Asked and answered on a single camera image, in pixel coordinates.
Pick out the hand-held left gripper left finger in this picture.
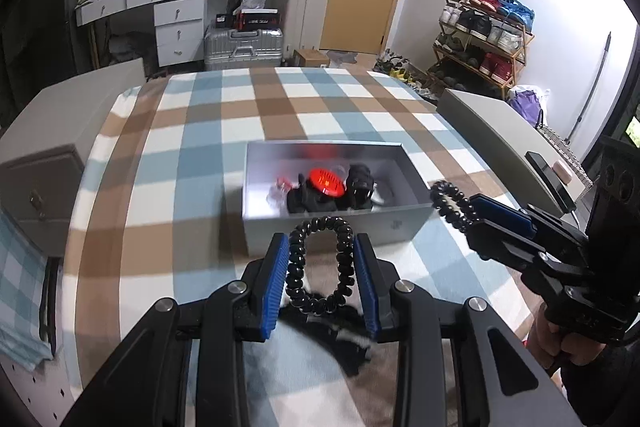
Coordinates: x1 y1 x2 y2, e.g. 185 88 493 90
60 232 292 427

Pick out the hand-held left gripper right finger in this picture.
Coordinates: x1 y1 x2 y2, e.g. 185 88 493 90
352 232 572 427

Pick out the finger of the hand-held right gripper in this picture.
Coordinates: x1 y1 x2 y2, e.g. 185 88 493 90
470 195 587 254
466 221 547 271

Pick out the black spiral hair tie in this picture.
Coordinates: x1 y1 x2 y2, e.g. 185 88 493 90
285 215 356 314
429 180 479 231

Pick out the silver cardboard box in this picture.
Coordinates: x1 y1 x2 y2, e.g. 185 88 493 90
241 141 435 258

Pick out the small clear hair clip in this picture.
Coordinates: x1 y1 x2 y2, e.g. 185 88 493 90
265 188 291 210

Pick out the small black claw clip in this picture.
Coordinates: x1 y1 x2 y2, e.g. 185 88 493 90
345 162 377 208

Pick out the red round hair accessory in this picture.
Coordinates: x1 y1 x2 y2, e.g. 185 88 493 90
307 167 347 199

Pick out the person's right forearm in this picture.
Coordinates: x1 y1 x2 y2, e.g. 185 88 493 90
551 336 640 427

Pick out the person's right hand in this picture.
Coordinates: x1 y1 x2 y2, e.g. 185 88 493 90
529 306 572 371

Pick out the black phone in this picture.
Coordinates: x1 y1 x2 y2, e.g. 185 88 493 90
524 150 577 214

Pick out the wicker basket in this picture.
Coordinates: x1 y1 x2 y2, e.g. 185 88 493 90
537 126 595 188

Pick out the purple bag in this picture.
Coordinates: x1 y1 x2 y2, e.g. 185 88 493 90
508 85 551 128

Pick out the long grey pole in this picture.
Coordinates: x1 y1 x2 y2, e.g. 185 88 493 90
566 31 614 144

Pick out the pile of shoes on floor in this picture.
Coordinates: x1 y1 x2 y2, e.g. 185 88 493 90
374 49 437 96

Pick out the wooden shoe rack with shoes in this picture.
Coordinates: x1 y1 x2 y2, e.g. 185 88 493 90
436 0 536 80

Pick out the brown cardboard box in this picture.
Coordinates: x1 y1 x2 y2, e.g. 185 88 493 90
293 49 329 69

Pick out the silver suitcase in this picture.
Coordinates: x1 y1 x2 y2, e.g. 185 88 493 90
203 27 285 72

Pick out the blue checkered side table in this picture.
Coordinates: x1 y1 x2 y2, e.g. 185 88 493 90
0 206 62 364

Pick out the black and red box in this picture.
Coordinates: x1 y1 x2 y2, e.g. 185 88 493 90
235 9 280 32

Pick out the grey cabinet with keyhole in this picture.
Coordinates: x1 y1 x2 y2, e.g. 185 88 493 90
0 59 147 259

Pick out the white suitcase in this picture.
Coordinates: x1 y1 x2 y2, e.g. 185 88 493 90
275 0 333 63

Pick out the white desk with drawers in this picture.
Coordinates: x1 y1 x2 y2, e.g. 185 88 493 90
75 0 209 68

